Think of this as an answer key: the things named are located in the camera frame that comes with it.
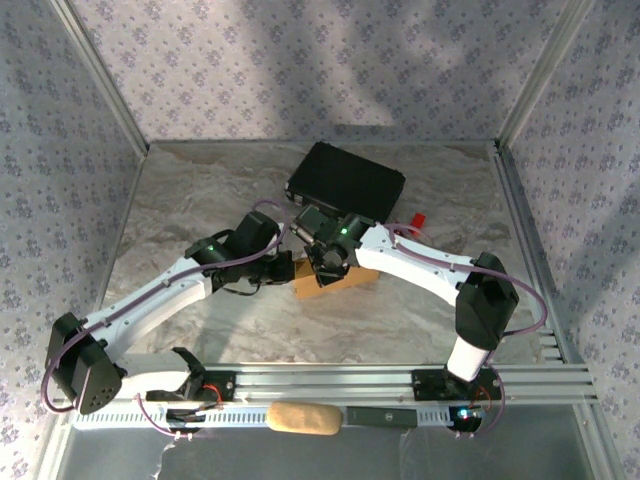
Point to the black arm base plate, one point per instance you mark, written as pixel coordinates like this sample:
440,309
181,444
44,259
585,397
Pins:
225,387
425,385

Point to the brown cardboard paper box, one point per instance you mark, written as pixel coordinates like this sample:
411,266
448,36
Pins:
305,287

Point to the small red plastic piece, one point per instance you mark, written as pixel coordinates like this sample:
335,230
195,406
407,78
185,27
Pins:
417,221

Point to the thin aluminium frame rail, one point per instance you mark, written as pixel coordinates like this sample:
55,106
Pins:
200,143

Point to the black flat bar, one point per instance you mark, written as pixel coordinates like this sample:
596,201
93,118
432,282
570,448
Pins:
382,417

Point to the aluminium frame side rail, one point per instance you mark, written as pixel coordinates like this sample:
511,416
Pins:
136,175
520,200

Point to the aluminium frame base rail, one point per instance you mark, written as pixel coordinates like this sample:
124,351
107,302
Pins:
325,382

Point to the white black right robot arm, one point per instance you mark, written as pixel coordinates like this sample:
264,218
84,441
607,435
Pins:
415,260

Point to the black hard carrying case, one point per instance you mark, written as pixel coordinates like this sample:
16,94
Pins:
345,175

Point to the black controller board with light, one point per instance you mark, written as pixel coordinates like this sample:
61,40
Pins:
465,417

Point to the aluminium frame leg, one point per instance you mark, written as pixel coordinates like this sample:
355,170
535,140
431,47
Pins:
57,440
595,440

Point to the beige oblong sponge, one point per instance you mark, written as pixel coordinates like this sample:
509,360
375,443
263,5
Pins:
305,419

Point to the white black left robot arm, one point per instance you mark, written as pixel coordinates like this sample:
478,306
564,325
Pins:
150,310

